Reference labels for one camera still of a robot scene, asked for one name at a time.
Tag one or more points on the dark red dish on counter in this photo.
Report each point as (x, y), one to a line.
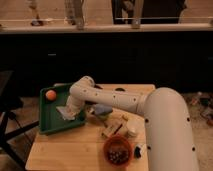
(37, 23)

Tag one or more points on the white handled brush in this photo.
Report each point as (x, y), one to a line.
(139, 150)

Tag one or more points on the grey towel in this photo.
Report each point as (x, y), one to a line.
(66, 113)

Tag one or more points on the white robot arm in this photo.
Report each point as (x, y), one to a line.
(169, 135)

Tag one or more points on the orange bowl with beads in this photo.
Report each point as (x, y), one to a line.
(118, 151)

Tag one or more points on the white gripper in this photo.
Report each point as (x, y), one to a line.
(74, 106)

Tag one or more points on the wooden block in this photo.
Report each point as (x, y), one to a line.
(111, 129)

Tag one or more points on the blue sponge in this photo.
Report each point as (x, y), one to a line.
(101, 110)

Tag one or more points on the black chair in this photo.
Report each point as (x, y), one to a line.
(8, 103)

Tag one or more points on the green plastic tray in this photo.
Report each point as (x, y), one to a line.
(50, 119)

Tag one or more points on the orange ball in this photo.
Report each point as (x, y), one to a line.
(50, 95)

